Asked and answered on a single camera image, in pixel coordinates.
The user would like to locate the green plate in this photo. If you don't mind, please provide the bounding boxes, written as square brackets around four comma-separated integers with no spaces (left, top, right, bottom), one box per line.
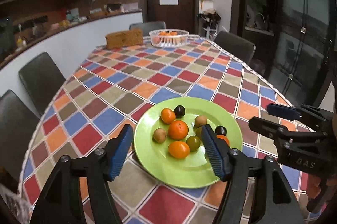
[133,97,243,189]

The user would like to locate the metal sliding door handle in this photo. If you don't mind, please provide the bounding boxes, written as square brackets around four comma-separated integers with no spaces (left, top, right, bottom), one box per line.
[325,39,333,63]

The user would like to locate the pale cloth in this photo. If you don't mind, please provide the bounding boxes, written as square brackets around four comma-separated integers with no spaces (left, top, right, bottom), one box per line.
[0,182,29,224]

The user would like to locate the large orange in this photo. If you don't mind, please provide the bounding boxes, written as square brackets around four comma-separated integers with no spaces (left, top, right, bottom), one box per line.
[168,120,189,140]

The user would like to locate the tan round fruit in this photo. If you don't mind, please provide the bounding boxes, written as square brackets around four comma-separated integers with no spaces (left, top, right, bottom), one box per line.
[153,128,167,143]

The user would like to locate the curved white counter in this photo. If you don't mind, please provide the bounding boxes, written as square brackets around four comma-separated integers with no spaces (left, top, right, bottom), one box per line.
[0,9,143,74]

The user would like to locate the heap of tangerines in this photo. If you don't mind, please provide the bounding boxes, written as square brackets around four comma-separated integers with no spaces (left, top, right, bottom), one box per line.
[154,31,186,45]

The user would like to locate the white plastic basket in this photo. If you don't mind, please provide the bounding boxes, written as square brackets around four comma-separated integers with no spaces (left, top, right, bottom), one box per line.
[149,29,190,48]

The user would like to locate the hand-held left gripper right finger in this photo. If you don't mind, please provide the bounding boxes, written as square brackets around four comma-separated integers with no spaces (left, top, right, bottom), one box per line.
[201,124,306,224]

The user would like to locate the glass sliding door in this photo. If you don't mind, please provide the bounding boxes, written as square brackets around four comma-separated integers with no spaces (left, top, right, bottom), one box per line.
[271,0,335,98]

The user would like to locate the dark grey chair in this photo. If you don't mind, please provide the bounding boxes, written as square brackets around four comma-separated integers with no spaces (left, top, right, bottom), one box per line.
[129,21,167,31]
[0,89,40,182]
[213,31,256,65]
[18,52,67,116]

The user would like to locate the black device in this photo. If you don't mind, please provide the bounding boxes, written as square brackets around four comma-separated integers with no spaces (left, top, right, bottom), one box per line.
[107,3,124,13]

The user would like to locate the small tan fruit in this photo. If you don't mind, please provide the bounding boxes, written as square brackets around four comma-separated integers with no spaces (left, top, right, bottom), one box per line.
[194,115,208,127]

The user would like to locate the pile of dark clothes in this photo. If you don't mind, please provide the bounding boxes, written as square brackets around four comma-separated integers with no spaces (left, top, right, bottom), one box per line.
[197,9,222,27]

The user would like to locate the small orange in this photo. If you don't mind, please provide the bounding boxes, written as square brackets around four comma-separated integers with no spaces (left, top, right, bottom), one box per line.
[160,108,176,124]

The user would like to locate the white cards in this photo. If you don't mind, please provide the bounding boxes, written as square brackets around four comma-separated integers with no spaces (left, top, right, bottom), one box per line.
[122,3,139,12]

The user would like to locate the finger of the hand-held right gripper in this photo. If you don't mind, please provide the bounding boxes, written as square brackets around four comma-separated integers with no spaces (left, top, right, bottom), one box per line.
[249,116,327,145]
[267,103,331,135]

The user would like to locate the person's right hand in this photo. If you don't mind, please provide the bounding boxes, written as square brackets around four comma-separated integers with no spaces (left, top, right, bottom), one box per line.
[306,174,327,199]

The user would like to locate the metal faucet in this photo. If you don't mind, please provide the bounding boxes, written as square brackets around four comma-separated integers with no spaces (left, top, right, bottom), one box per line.
[254,13,266,29]

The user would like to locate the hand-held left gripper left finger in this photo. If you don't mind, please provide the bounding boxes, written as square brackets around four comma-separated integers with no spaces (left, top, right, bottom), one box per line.
[30,124,134,224]

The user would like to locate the green plum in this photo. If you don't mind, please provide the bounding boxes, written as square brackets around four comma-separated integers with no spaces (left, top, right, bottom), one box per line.
[186,136,202,152]

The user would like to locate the colourful checked tablecloth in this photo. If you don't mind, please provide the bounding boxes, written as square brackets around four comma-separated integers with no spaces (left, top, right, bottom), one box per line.
[18,34,320,224]

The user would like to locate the brown woven box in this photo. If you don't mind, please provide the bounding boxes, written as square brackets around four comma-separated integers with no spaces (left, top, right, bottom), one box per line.
[105,28,144,50]

